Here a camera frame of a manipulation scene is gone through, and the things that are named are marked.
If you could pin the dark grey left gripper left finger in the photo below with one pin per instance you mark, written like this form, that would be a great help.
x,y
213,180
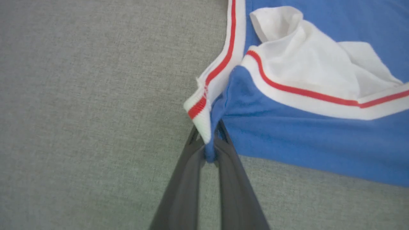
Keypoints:
x,y
182,191

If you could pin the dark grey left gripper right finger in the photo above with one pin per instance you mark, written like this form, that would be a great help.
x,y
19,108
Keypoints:
x,y
236,198

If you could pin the blue white red-striped garment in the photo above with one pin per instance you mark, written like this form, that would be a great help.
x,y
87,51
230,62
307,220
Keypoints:
x,y
303,137

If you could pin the grey fabric sofa cushion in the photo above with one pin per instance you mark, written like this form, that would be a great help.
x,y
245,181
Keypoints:
x,y
80,111

